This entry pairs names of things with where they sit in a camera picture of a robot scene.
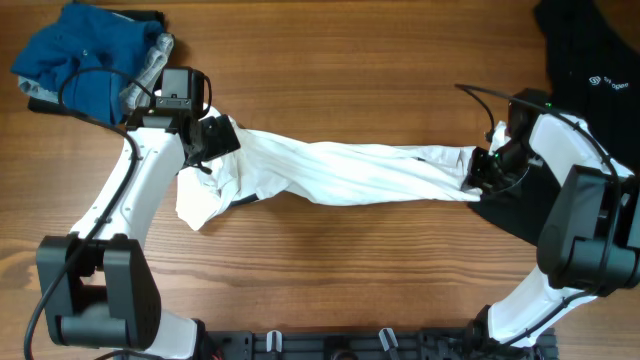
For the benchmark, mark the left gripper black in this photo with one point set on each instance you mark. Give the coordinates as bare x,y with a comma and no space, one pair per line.
223,136

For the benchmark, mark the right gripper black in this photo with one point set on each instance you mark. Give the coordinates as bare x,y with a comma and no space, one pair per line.
480,170

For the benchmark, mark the white t-shirt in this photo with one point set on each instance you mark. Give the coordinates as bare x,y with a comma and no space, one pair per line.
326,173

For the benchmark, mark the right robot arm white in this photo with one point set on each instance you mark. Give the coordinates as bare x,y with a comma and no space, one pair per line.
589,245

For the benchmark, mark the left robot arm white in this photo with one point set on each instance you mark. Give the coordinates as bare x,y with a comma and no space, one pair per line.
97,288

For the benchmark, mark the light denim garment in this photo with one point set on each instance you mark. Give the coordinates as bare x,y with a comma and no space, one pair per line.
130,97

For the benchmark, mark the blue polo shirt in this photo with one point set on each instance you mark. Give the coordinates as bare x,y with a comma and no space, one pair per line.
88,54

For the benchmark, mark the black t-shirt with logo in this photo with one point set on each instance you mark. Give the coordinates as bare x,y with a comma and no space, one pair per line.
594,74

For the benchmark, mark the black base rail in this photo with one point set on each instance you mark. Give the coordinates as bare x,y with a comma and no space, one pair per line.
427,344

